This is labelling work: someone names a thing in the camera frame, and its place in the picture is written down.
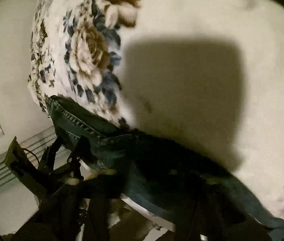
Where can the floral bed blanket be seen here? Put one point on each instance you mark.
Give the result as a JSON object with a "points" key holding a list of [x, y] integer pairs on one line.
{"points": [[206, 73]]}

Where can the white radiator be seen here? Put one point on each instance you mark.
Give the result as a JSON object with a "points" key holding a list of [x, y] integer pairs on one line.
{"points": [[27, 160]]}

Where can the dark blue denim jeans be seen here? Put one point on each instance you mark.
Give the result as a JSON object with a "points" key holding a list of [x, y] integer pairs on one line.
{"points": [[168, 179]]}

